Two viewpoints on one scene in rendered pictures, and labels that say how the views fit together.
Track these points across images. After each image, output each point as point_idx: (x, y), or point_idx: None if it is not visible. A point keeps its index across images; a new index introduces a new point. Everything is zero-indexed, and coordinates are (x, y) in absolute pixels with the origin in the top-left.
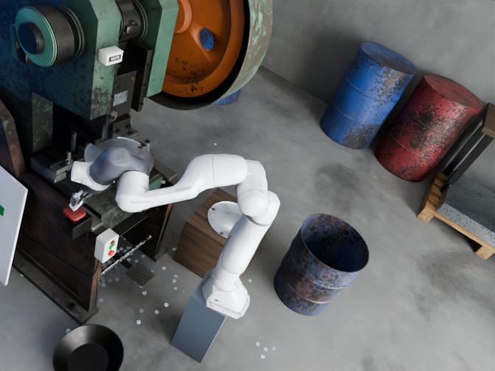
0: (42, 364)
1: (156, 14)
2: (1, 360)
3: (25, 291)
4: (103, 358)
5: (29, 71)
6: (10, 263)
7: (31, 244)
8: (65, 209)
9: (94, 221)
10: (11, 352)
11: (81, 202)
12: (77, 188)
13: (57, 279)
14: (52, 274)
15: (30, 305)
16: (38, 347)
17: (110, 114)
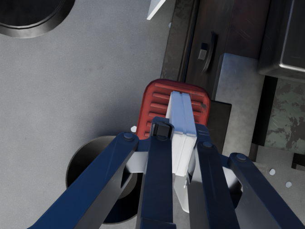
0: (84, 130)
1: None
2: (66, 87)
3: (152, 46)
4: (124, 189)
5: None
6: (158, 6)
7: (199, 6)
8: (156, 86)
9: (229, 145)
10: (78, 91)
11: (177, 170)
12: (303, 32)
13: (181, 72)
14: (184, 62)
15: (140, 65)
16: (98, 113)
17: None
